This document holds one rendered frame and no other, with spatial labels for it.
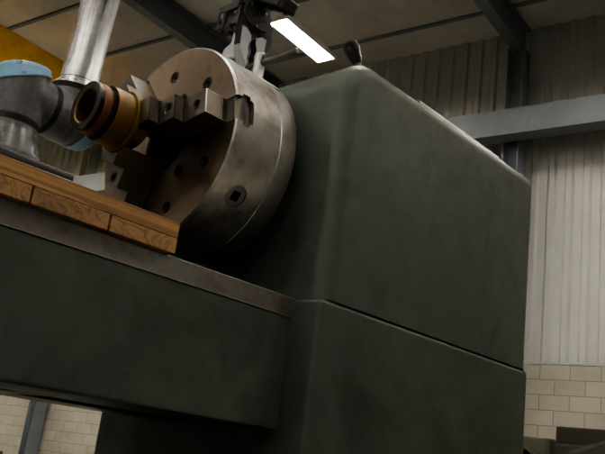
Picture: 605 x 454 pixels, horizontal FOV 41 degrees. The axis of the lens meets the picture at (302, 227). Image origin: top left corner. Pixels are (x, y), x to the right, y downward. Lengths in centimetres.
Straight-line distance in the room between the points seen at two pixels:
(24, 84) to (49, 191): 91
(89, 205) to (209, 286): 21
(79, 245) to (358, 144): 48
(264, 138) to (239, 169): 6
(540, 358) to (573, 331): 57
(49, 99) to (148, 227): 89
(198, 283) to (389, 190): 38
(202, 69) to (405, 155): 35
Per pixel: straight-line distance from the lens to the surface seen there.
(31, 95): 182
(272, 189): 119
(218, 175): 113
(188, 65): 129
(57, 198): 93
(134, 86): 132
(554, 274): 1179
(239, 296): 110
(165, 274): 102
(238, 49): 158
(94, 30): 198
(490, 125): 1216
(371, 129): 127
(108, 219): 96
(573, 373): 1135
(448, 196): 142
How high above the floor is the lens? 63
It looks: 17 degrees up
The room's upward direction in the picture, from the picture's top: 7 degrees clockwise
